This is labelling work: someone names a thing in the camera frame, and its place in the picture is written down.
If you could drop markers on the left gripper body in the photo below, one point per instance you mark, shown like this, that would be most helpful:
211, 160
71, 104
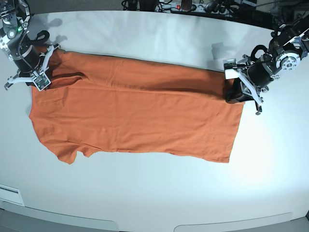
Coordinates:
255, 77

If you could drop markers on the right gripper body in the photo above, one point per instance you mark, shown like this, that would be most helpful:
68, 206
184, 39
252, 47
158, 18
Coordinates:
29, 64

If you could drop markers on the orange T-shirt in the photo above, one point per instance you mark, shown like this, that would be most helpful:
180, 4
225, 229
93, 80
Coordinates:
112, 104

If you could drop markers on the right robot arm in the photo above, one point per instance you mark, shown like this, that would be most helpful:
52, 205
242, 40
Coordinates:
16, 19

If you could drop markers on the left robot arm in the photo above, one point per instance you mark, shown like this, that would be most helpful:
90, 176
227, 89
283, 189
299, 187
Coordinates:
288, 47

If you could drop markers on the white power strip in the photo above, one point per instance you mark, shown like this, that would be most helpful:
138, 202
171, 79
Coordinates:
199, 6

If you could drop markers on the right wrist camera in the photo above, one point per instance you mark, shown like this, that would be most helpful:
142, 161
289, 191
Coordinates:
41, 81

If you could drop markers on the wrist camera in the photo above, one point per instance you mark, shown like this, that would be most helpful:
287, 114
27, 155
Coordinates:
41, 81
230, 69

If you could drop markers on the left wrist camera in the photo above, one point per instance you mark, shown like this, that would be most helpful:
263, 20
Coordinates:
230, 69

